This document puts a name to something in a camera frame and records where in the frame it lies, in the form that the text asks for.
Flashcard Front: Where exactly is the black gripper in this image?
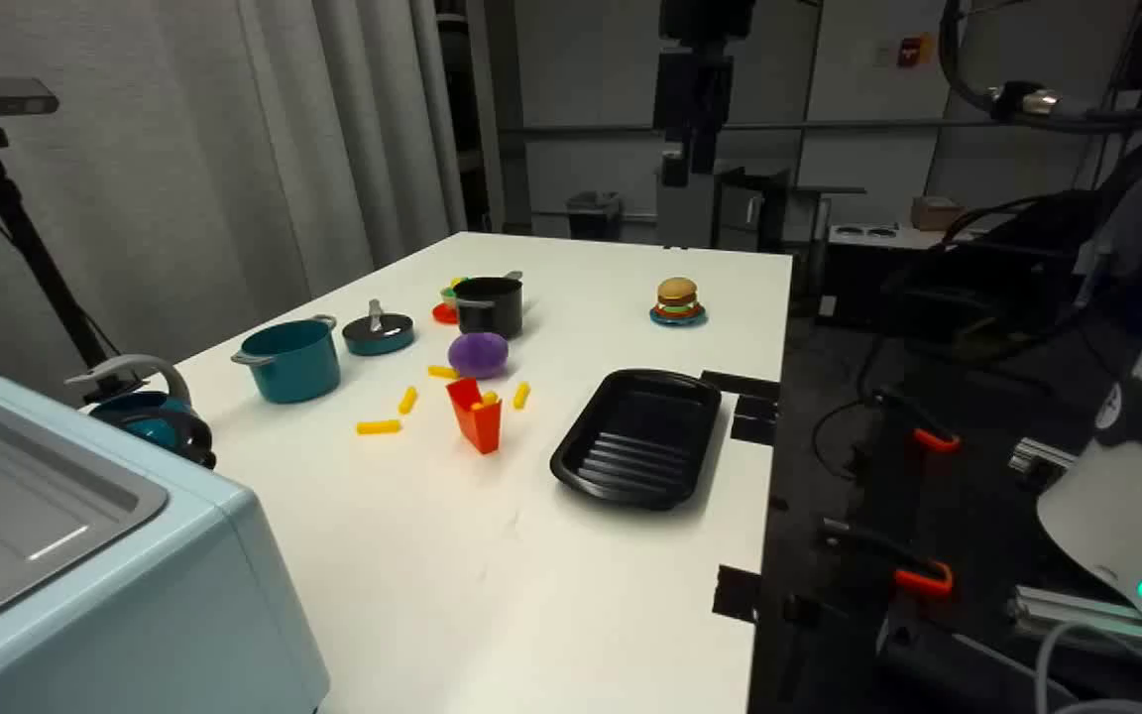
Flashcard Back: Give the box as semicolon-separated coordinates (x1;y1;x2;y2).
652;48;737;190

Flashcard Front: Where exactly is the brown cardboard box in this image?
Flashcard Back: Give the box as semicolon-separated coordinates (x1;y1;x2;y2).
906;195;966;233

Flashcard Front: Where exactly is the red fries box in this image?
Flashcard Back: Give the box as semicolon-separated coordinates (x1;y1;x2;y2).
445;377;508;459

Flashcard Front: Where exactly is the black side table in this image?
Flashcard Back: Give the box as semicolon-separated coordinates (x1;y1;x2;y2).
709;162;873;260

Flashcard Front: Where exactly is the toy burger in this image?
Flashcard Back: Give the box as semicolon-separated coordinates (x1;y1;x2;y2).
652;276;707;322

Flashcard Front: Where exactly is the teal toy plate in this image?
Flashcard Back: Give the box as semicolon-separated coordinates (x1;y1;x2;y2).
647;302;709;332

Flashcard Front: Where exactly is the black toy pot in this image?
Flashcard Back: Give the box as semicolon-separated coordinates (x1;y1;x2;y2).
446;272;526;340

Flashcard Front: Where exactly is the black plastic tray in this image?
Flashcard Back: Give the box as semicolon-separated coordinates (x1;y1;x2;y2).
545;367;726;518

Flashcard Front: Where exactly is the dark teal pot lid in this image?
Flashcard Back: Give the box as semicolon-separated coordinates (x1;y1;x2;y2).
339;297;418;363

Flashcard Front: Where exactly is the teal toy pot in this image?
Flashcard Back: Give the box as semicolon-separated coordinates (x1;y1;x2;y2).
228;315;346;410

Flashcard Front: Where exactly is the teal toy pan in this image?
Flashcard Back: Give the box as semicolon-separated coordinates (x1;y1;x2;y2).
62;352;223;474

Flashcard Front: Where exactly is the light blue toaster oven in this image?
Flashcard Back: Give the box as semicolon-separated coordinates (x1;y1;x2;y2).
0;350;334;714

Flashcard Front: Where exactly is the black table edge bracket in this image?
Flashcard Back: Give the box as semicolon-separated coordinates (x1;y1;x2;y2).
697;369;785;450
709;564;767;627

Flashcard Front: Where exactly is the orange handled clamp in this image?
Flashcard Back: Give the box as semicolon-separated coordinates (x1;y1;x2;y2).
861;391;966;465
818;518;959;609

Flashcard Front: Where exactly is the camera on black tripod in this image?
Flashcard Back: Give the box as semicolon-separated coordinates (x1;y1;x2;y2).
0;75;126;377

